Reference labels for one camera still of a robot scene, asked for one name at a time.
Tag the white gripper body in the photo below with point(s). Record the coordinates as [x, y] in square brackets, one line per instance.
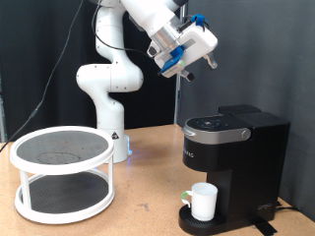
[197, 44]

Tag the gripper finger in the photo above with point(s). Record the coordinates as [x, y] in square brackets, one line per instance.
[188, 76]
[212, 61]

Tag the black Keurig coffee machine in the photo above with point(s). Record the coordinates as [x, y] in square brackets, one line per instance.
[242, 170]

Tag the white mug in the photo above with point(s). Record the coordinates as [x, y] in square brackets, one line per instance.
[205, 201]

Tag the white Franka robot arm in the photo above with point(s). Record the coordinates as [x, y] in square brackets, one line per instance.
[108, 78]

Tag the Keurig water reservoir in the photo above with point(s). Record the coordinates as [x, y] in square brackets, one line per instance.
[238, 109]

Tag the grey fabric backdrop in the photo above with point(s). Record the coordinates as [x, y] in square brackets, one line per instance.
[262, 65]

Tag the white two-tier turntable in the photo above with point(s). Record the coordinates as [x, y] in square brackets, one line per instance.
[62, 149]

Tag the black curtain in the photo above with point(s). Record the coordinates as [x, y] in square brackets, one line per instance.
[19, 65]

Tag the black tape strip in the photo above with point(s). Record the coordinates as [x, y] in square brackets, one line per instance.
[265, 227]

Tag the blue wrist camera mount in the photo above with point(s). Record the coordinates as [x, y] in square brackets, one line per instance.
[173, 59]

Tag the metal frame post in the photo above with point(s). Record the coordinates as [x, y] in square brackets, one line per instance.
[2, 121]
[177, 98]

